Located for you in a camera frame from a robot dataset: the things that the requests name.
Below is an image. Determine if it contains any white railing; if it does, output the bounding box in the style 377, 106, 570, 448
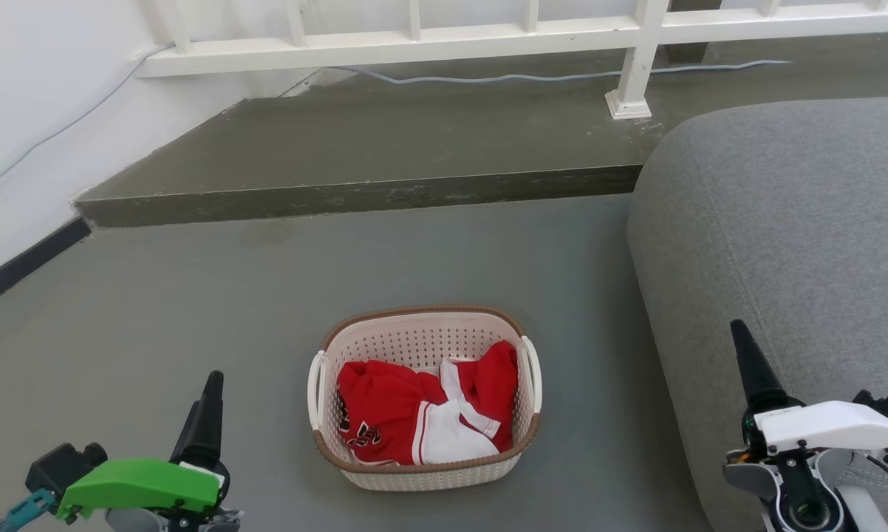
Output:
134, 0, 888, 121

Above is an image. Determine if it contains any dark post behind railing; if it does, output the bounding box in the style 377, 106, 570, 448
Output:
664, 0, 724, 64

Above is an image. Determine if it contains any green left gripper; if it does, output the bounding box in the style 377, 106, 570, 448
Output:
55, 371, 231, 520

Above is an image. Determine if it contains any red basketball jersey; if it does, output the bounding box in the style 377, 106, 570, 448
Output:
336, 359, 447, 467

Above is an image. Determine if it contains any grey fabric sofa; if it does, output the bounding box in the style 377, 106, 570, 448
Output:
626, 96, 888, 532

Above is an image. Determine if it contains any black baseboard strip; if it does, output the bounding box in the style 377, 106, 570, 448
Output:
0, 216, 92, 316

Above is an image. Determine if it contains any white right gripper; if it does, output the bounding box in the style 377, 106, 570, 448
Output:
730, 319, 888, 466

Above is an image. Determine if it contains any light blue cable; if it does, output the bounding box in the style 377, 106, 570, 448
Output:
0, 43, 175, 202
332, 59, 792, 86

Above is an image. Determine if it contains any white plastic laundry basket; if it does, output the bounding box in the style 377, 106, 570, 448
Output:
307, 304, 543, 492

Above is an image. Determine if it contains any red and white jersey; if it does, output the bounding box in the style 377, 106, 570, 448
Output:
411, 340, 519, 466

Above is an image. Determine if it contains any teal left cable connector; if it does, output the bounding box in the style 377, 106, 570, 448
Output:
0, 488, 57, 532

